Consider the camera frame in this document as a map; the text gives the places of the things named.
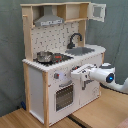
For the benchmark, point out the wooden toy kitchen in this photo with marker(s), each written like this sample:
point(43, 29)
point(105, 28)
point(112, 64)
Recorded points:
point(40, 84)

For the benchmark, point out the small steel pot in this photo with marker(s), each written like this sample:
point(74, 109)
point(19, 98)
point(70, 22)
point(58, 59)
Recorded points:
point(43, 56)

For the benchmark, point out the grey range hood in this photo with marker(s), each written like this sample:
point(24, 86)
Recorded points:
point(48, 18)

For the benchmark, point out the grey toy sink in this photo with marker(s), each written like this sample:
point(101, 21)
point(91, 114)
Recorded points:
point(79, 51)

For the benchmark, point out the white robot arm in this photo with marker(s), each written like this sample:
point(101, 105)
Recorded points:
point(103, 74)

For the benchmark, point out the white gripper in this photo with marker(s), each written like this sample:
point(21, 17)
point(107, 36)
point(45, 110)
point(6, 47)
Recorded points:
point(80, 74)

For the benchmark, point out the white microwave door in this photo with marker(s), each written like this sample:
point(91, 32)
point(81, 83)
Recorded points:
point(96, 11)

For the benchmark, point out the red oven knob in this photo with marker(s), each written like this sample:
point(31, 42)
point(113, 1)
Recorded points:
point(56, 75)

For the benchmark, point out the oven door with window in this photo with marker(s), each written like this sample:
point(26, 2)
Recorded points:
point(64, 97)

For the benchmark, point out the black toy faucet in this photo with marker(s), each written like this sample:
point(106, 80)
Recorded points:
point(73, 41)

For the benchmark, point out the black toy stovetop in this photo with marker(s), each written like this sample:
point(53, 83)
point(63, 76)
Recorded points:
point(56, 58)

